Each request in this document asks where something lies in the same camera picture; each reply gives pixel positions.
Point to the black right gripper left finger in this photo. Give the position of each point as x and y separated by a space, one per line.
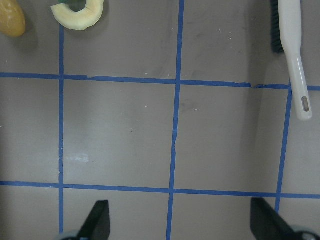
97 226

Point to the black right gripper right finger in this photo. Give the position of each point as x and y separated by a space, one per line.
266 223

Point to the white hand brush black bristles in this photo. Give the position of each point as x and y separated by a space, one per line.
286 37

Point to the pale yellow curved peel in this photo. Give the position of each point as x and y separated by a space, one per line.
78 14

